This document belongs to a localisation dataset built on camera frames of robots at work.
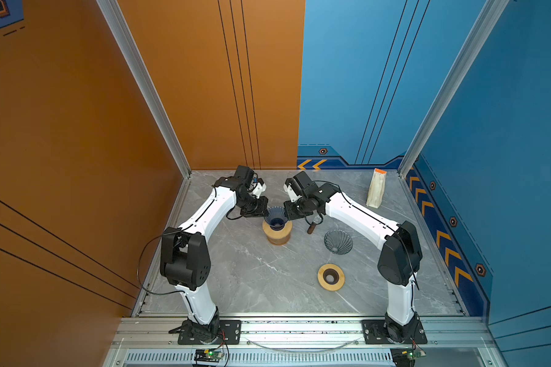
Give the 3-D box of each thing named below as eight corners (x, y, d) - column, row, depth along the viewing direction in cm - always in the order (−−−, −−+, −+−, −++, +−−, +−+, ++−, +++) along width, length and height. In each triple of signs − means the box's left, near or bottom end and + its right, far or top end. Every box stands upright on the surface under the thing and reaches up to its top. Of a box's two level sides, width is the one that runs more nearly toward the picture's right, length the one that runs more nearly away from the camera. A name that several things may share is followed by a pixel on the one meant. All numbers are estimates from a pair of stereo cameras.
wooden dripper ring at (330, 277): (318, 290, 83) (319, 288, 81) (316, 265, 89) (316, 263, 88) (345, 290, 83) (346, 288, 81) (341, 265, 89) (342, 263, 88)
